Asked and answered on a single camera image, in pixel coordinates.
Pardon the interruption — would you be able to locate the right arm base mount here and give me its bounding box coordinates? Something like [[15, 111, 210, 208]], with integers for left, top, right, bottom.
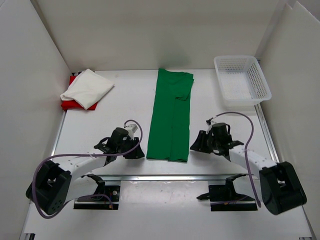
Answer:
[[196, 173, 258, 212]]

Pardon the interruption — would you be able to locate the red t-shirt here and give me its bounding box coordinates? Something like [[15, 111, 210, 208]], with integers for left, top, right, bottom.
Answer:
[[60, 75, 98, 112]]

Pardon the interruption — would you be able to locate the aluminium rail front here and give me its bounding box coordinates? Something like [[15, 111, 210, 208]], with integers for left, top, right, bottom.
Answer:
[[99, 173, 236, 182]]

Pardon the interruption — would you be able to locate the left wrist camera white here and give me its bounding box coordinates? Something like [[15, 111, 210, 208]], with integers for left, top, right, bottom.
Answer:
[[124, 124, 138, 140]]

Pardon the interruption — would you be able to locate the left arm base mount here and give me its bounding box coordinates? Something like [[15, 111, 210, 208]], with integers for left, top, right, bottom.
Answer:
[[73, 174, 121, 210]]

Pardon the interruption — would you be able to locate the white t-shirt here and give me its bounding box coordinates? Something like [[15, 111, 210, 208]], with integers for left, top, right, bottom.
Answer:
[[60, 69, 115, 110]]

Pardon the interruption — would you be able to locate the green garment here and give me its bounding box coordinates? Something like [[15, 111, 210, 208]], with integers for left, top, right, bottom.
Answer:
[[146, 68, 194, 163]]

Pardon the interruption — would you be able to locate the white plastic basket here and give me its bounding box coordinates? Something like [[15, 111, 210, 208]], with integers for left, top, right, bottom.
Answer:
[[213, 55, 272, 109]]

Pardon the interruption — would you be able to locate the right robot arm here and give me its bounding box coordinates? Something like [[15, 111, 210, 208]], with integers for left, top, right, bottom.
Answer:
[[190, 122, 307, 215]]

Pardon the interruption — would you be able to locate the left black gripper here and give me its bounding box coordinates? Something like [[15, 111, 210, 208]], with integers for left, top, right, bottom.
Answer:
[[116, 136, 145, 159]]

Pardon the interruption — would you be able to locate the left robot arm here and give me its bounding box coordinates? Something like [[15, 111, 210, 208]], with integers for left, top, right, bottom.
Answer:
[[25, 122, 145, 219]]

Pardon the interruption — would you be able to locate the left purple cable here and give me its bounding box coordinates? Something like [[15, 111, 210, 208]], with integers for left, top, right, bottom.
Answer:
[[31, 119, 144, 220]]

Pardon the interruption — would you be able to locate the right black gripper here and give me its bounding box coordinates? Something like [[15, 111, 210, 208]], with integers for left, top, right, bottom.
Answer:
[[190, 131, 221, 154]]

